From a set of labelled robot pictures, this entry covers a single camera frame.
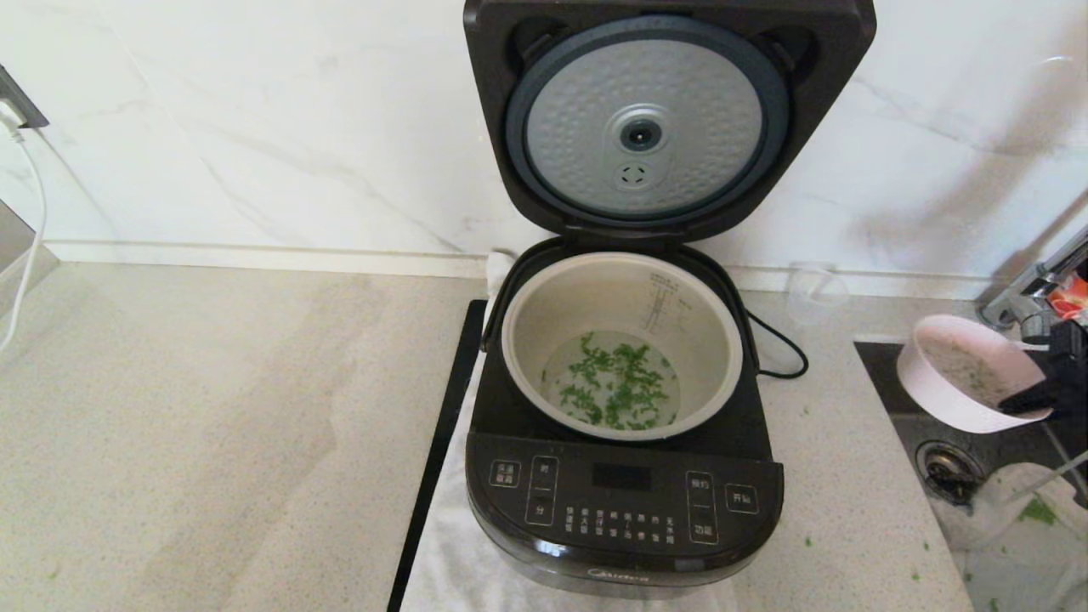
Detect white cable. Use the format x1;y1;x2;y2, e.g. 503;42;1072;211
0;119;48;354

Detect clear measuring cup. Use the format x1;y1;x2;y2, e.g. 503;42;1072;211
784;262;849;328

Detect white towel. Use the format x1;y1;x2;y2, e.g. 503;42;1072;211
399;249;739;612

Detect white cloth with green bits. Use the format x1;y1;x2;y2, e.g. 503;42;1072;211
935;462;1088;612

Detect black rice cooker lid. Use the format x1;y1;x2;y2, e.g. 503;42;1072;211
463;0;878;243

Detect pink bowl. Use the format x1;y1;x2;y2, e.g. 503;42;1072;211
897;314;1055;434

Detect wall socket with plug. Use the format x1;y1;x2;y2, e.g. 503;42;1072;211
0;64;50;130

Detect red orange packet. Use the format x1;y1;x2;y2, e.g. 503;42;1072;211
1050;276;1088;322

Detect black flat strip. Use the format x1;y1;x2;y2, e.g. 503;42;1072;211
387;299;488;612

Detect black rice cooker body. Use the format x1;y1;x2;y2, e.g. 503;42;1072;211
465;238;785;600

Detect sink drain strainer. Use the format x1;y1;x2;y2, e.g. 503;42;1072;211
914;439;985;506

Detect black power cord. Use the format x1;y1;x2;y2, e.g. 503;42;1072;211
744;310;809;381

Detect chrome faucet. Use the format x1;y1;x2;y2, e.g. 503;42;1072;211
977;225;1088;341

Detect steel sink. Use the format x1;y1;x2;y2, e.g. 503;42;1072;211
853;340;1088;612

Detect chopped green food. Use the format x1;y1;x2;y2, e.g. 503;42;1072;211
557;333;674;430

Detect grey inner pot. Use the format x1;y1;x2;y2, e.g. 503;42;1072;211
500;251;745;442

